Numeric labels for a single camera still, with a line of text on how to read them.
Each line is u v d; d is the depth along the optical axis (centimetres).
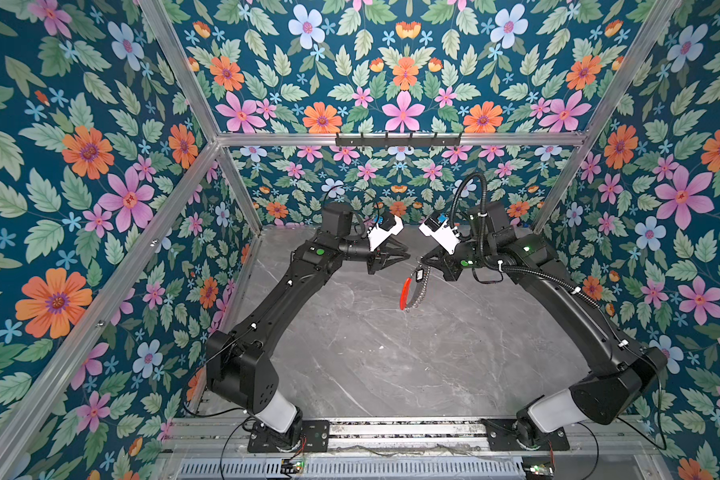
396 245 70
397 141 91
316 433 73
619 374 40
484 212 52
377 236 63
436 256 64
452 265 62
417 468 77
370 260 66
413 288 75
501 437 73
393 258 69
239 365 42
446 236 61
